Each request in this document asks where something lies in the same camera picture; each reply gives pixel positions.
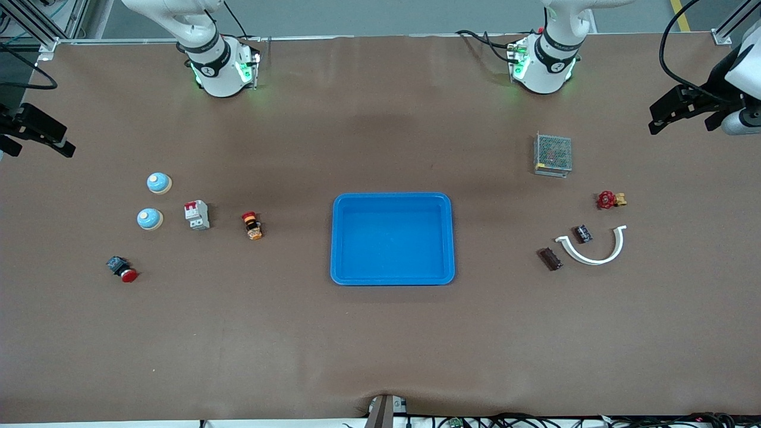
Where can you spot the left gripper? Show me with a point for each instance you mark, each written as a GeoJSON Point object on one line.
{"type": "Point", "coordinates": [715, 87]}

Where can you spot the blue dome call bell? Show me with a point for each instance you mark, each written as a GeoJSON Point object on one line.
{"type": "Point", "coordinates": [159, 183]}
{"type": "Point", "coordinates": [150, 219]}

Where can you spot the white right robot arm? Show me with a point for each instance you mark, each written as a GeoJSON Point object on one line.
{"type": "Point", "coordinates": [217, 71]}

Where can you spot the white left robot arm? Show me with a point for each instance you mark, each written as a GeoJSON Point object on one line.
{"type": "Point", "coordinates": [550, 65]}

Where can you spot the red handwheel brass valve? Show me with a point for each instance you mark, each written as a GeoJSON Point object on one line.
{"type": "Point", "coordinates": [606, 200]}

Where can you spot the perforated metal power supply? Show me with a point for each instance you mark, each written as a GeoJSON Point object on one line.
{"type": "Point", "coordinates": [553, 153]}

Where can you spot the red mushroom pushbutton blue block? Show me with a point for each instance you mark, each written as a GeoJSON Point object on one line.
{"type": "Point", "coordinates": [122, 268]}

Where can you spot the white half-round pipe clamp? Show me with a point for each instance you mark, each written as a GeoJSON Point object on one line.
{"type": "Point", "coordinates": [562, 239]}

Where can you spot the blue plastic tray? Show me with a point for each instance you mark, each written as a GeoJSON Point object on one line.
{"type": "Point", "coordinates": [392, 238]}

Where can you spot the brown table cover mat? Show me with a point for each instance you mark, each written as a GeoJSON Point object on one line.
{"type": "Point", "coordinates": [380, 345]}

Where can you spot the aluminium frame profile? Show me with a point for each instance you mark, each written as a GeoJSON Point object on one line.
{"type": "Point", "coordinates": [35, 27]}
{"type": "Point", "coordinates": [722, 37]}

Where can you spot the white circuit breaker red switch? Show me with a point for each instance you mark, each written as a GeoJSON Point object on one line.
{"type": "Point", "coordinates": [197, 217]}

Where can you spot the yellow red emergency stop switch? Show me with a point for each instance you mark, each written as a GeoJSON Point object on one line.
{"type": "Point", "coordinates": [252, 226]}

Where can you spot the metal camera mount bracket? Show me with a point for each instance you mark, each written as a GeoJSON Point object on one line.
{"type": "Point", "coordinates": [385, 413]}

